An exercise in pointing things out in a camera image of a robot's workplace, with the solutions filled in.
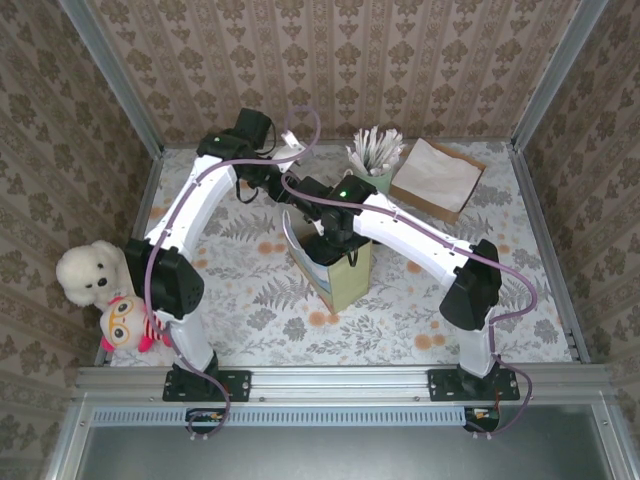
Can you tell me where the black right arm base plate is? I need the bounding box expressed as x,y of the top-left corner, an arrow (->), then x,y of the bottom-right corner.
427,368 -> 521,404

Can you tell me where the green cylindrical holder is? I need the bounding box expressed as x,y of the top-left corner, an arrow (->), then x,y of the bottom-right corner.
349,167 -> 394,194

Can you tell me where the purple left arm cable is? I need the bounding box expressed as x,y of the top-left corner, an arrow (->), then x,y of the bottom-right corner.
144,105 -> 321,441

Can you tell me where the white plush dog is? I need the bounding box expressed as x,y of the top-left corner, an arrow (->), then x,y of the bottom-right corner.
54,239 -> 134,309

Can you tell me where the aluminium table side rail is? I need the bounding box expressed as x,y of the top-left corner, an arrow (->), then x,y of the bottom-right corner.
510,144 -> 592,364
93,147 -> 166,369

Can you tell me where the aluminium frame post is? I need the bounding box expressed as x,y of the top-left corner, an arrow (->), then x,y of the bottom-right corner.
58,0 -> 166,159
510,0 -> 611,154

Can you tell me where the landscape print paper bag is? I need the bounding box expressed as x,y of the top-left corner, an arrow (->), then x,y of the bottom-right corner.
282,209 -> 374,316

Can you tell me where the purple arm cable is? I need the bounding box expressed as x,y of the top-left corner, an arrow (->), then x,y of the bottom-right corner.
144,105 -> 321,441
279,172 -> 539,436

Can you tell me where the white paper napkin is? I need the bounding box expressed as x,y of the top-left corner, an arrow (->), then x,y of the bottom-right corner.
394,138 -> 481,214

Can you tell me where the pink doll with glasses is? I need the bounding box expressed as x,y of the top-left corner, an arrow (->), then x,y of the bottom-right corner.
97,294 -> 174,354

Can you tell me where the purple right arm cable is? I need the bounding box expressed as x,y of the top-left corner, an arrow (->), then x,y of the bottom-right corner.
279,172 -> 539,436

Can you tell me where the aluminium mounting rail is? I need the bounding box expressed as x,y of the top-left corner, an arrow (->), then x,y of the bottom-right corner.
72,363 -> 614,407

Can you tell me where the grey slotted cable duct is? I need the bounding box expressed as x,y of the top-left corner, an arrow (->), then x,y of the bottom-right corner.
92,405 -> 466,427

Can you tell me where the grey metal sheet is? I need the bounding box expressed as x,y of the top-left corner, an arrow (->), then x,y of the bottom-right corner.
44,404 -> 640,480

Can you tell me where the white wrapped straws bundle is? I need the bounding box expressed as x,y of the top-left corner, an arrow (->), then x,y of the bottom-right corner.
346,125 -> 406,176

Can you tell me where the brown cardboard box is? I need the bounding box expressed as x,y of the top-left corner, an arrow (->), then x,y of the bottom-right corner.
389,138 -> 487,226

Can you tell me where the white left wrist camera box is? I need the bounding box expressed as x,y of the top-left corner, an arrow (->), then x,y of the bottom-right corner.
277,128 -> 307,164

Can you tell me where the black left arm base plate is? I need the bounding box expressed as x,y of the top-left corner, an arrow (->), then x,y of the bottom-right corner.
162,369 -> 252,404

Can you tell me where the black connector with wires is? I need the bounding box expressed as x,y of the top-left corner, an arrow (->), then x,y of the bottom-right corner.
184,407 -> 229,435
462,405 -> 501,434

